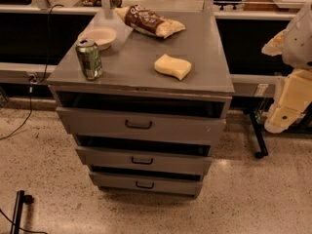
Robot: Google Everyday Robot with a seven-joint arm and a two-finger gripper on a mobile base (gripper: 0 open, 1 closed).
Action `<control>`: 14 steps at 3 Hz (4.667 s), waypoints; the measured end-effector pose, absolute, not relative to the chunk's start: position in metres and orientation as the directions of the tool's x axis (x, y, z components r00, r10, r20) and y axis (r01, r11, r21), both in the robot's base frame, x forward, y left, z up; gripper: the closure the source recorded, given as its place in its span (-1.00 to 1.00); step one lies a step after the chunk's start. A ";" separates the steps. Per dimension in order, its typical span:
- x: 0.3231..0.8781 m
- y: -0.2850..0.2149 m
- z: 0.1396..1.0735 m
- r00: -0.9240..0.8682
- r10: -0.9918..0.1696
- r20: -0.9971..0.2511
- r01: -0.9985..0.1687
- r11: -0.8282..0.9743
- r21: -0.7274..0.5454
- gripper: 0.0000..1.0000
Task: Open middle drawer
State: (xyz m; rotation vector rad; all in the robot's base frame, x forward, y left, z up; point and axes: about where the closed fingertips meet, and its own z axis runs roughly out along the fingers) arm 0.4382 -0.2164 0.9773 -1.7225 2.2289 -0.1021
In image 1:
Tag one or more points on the grey drawer cabinet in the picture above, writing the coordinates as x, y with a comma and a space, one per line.
130, 83

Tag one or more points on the black table leg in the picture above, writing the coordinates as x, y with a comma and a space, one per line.
262, 146

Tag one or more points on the green soda can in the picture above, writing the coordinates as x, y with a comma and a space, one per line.
89, 58

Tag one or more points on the brown chip bag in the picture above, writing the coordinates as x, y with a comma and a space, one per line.
148, 22

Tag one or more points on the grey side table rail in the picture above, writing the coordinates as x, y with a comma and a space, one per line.
254, 86

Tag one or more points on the grey drawer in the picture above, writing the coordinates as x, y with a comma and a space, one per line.
147, 183
141, 126
144, 161

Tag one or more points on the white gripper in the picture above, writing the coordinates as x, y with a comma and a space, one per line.
299, 44

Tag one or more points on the yellow sponge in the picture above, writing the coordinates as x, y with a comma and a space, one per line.
177, 67

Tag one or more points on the black stand bottom left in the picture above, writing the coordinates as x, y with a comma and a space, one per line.
21, 200

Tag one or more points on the grey bottom drawer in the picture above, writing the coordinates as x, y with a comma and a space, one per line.
147, 183

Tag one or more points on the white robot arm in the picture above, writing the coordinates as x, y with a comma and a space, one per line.
297, 49

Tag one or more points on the white bowl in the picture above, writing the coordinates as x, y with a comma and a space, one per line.
102, 35

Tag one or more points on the grey top drawer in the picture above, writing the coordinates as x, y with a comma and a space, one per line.
141, 126

